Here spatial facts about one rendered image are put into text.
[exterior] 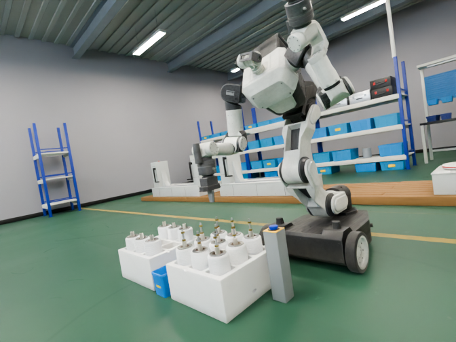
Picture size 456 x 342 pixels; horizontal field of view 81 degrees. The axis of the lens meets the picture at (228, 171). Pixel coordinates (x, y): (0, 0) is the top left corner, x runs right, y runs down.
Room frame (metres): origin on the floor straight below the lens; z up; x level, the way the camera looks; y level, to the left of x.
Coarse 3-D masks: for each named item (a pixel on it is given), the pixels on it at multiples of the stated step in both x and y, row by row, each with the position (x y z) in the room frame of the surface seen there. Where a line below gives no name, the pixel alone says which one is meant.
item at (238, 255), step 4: (244, 244) 1.21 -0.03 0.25; (228, 248) 1.20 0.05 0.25; (232, 248) 1.19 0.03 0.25; (236, 248) 1.18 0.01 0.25; (240, 248) 1.18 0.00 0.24; (244, 248) 1.20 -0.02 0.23; (232, 252) 1.18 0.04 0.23; (236, 252) 1.18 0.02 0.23; (240, 252) 1.18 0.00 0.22; (244, 252) 1.20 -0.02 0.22; (232, 256) 1.19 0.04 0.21; (236, 256) 1.18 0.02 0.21; (240, 256) 1.18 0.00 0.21; (244, 256) 1.19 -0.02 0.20; (232, 260) 1.19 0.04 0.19; (236, 260) 1.18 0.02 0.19; (240, 260) 1.18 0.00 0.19; (244, 260) 1.19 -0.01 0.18; (236, 264) 1.18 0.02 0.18; (240, 264) 1.18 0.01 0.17
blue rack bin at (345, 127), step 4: (340, 124) 5.37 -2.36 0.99; (344, 124) 5.32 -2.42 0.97; (348, 124) 5.36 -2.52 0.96; (328, 128) 5.55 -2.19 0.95; (332, 128) 5.49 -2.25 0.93; (336, 128) 5.44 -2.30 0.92; (340, 128) 5.38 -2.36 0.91; (344, 128) 5.33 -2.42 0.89; (348, 128) 5.36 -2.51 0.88; (332, 132) 5.50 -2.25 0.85; (336, 132) 5.46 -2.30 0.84; (340, 132) 5.40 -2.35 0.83; (344, 132) 5.34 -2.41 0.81; (348, 132) 5.35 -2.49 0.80
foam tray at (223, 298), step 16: (256, 256) 1.22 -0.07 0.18; (176, 272) 1.24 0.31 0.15; (192, 272) 1.16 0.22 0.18; (208, 272) 1.16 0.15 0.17; (240, 272) 1.12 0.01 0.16; (256, 272) 1.20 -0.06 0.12; (176, 288) 1.26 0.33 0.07; (192, 288) 1.17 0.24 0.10; (208, 288) 1.09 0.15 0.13; (224, 288) 1.04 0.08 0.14; (240, 288) 1.11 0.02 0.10; (256, 288) 1.18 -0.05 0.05; (192, 304) 1.18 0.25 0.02; (208, 304) 1.10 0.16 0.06; (224, 304) 1.04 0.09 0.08; (240, 304) 1.10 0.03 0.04; (224, 320) 1.04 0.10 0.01
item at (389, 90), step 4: (380, 88) 4.84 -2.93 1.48; (384, 88) 4.80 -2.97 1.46; (388, 88) 4.75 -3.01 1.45; (392, 88) 4.71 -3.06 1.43; (396, 88) 4.96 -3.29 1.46; (372, 92) 4.94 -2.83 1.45; (376, 92) 4.88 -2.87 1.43; (380, 92) 4.85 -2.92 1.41; (384, 92) 4.78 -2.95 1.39; (388, 92) 4.76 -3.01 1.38; (392, 92) 4.72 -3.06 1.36; (396, 92) 4.93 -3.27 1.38; (372, 96) 4.94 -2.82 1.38; (376, 96) 4.90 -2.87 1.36; (380, 96) 4.85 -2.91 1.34
